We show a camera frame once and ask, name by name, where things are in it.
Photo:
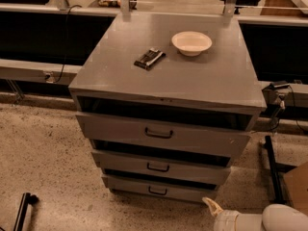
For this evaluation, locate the grey drawer cabinet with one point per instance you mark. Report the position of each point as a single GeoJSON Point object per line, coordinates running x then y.
{"type": "Point", "coordinates": [217, 89]}

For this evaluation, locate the black snack packet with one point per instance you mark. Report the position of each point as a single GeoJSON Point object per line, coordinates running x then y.
{"type": "Point", "coordinates": [149, 58]}

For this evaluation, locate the grey bottom drawer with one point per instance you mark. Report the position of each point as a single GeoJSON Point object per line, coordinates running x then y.
{"type": "Point", "coordinates": [156, 189]}

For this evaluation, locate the grey drawer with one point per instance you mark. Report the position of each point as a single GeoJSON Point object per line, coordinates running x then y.
{"type": "Point", "coordinates": [160, 167]}
{"type": "Point", "coordinates": [160, 134]}
{"type": "Point", "coordinates": [156, 189]}

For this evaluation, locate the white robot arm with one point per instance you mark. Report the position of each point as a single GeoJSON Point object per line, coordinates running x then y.
{"type": "Point", "coordinates": [275, 217]}

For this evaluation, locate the white bowl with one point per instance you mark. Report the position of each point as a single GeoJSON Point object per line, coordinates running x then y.
{"type": "Point", "coordinates": [191, 43]}

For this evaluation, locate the black clamp device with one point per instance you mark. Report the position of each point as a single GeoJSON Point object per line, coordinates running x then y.
{"type": "Point", "coordinates": [276, 93]}

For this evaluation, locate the grey middle drawer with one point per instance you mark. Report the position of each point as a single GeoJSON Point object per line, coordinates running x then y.
{"type": "Point", "coordinates": [160, 167]}

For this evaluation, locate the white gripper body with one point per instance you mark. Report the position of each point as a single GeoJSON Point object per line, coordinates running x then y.
{"type": "Point", "coordinates": [225, 221]}

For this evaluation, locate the black metal stand right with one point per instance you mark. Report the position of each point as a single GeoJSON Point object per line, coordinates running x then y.
{"type": "Point", "coordinates": [275, 169]}

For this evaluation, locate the wooden board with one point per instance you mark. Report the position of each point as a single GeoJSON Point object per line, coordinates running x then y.
{"type": "Point", "coordinates": [296, 181]}

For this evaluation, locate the black metal leg left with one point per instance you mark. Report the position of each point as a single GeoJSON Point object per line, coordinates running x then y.
{"type": "Point", "coordinates": [26, 200]}

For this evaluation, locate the grey top drawer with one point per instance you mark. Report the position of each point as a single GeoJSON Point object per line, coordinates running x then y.
{"type": "Point", "coordinates": [160, 134]}

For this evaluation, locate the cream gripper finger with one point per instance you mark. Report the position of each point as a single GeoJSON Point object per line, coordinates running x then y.
{"type": "Point", "coordinates": [214, 208]}

